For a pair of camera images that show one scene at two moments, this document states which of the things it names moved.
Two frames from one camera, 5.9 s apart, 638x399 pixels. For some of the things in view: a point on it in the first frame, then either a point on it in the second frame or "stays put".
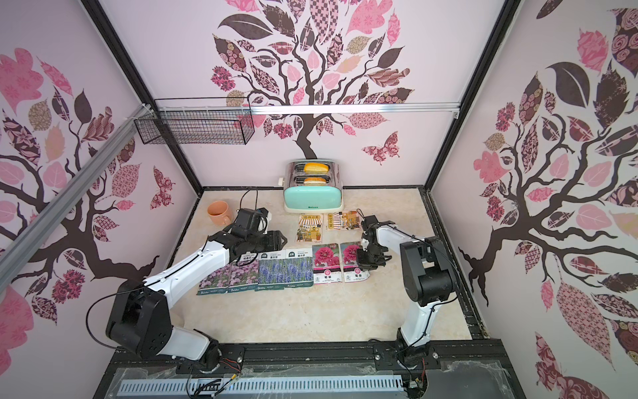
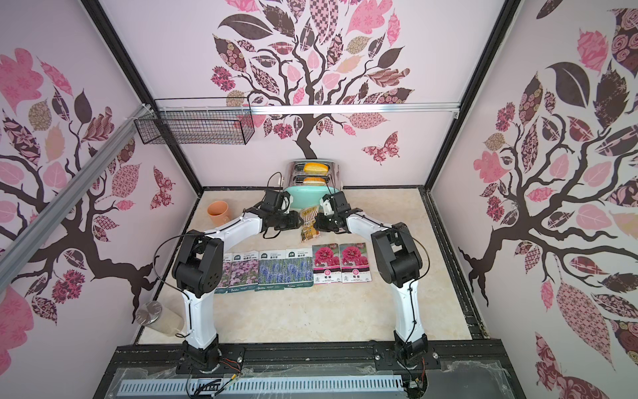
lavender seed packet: [272, 271] stays put
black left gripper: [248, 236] -> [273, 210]
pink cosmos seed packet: [243, 273] stays put
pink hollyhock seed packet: [326, 263] stays put
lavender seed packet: [298, 268] stays put
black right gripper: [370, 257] -> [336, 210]
